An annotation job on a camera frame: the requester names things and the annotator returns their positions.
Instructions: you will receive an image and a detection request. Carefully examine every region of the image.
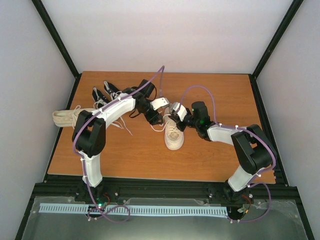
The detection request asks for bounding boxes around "beige lace platform sneaker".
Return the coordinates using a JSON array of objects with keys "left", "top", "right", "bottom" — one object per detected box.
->
[{"left": 150, "top": 104, "right": 184, "bottom": 151}]

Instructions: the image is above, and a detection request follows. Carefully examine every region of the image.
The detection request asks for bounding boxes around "beige canvas sneaker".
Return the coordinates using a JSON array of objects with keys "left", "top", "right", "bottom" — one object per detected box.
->
[{"left": 52, "top": 105, "right": 95, "bottom": 129}]

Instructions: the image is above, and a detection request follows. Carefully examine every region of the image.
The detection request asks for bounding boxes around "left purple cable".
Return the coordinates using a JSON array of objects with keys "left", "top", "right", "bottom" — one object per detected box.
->
[{"left": 71, "top": 65, "right": 166, "bottom": 224}]

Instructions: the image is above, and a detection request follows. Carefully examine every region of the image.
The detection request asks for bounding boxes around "light blue cable duct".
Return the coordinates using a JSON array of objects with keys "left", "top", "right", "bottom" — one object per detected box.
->
[{"left": 38, "top": 203, "right": 228, "bottom": 218}]

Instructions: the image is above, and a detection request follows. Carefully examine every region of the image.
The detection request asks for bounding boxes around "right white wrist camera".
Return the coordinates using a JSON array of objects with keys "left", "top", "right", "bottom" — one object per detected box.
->
[{"left": 169, "top": 102, "right": 190, "bottom": 122}]

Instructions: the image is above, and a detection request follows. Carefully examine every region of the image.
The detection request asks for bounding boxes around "black white sneaker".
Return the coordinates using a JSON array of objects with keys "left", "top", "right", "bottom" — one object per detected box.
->
[
  {"left": 92, "top": 86, "right": 133, "bottom": 136},
  {"left": 103, "top": 80, "right": 123, "bottom": 100}
]

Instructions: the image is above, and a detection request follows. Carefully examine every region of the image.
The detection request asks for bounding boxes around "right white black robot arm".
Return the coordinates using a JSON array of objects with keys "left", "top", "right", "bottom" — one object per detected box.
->
[{"left": 168, "top": 101, "right": 277, "bottom": 203}]

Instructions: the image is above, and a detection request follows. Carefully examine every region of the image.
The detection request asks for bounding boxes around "purple cable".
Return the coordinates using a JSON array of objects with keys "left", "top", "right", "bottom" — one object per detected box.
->
[
  {"left": 178, "top": 85, "right": 277, "bottom": 223},
  {"left": 71, "top": 65, "right": 166, "bottom": 224}
]

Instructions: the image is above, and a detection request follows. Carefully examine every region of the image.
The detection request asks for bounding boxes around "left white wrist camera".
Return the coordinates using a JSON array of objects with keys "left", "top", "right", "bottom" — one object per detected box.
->
[{"left": 150, "top": 97, "right": 170, "bottom": 111}]

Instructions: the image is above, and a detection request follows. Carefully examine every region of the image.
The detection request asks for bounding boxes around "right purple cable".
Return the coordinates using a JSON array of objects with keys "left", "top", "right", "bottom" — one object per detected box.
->
[{"left": 178, "top": 85, "right": 277, "bottom": 223}]

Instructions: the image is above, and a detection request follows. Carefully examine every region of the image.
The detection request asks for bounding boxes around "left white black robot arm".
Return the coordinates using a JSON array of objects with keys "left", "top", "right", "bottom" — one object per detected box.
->
[{"left": 72, "top": 80, "right": 170, "bottom": 202}]

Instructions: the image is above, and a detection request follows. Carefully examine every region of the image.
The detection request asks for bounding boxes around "black white sneaker right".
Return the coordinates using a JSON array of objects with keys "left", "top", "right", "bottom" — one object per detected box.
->
[{"left": 103, "top": 80, "right": 123, "bottom": 100}]

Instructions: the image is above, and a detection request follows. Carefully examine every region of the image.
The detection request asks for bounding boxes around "black white sneaker left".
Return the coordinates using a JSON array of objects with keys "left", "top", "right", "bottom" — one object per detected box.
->
[{"left": 92, "top": 86, "right": 133, "bottom": 136}]

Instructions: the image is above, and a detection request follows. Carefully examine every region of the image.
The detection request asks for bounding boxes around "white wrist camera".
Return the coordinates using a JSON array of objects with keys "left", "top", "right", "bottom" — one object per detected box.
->
[
  {"left": 150, "top": 97, "right": 170, "bottom": 111},
  {"left": 169, "top": 102, "right": 190, "bottom": 122}
]

